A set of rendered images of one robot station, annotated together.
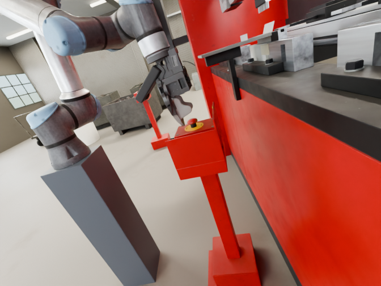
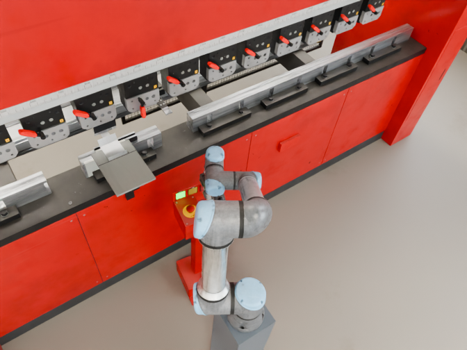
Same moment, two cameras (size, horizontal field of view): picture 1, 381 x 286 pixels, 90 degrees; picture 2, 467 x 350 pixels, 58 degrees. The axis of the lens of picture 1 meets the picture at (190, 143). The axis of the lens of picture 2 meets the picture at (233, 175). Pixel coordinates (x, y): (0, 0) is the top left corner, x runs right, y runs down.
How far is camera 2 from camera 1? 213 cm
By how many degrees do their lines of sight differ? 95
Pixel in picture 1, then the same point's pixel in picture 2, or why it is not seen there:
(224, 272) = not seen: hidden behind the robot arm
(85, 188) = not seen: hidden behind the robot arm
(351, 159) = (237, 142)
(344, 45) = (196, 122)
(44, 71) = not seen: outside the picture
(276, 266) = (187, 251)
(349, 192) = (235, 149)
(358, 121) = (238, 132)
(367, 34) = (204, 117)
